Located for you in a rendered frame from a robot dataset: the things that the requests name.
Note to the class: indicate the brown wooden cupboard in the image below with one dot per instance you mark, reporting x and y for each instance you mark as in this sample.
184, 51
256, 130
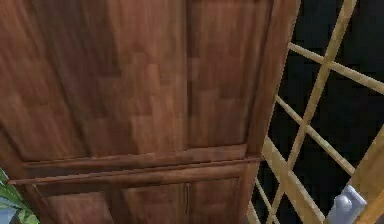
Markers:
133, 100

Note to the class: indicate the pale wooden lattice window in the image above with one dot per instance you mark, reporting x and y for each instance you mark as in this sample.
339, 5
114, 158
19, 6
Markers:
310, 113

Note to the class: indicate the green house plant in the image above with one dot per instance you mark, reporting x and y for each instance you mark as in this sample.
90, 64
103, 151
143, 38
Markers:
13, 200

